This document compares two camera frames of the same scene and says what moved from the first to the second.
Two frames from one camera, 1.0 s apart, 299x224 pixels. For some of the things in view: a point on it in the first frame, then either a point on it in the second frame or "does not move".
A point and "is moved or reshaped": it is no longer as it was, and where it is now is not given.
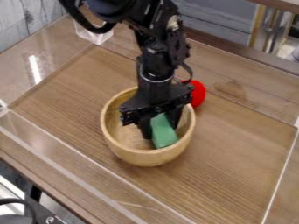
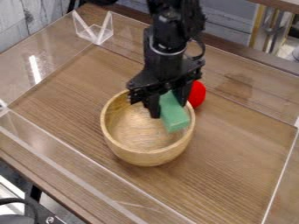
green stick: (163, 133) is moved or reshaped
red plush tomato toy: (199, 93) does not move
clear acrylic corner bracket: (95, 38) does not move
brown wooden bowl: (124, 139) does not move
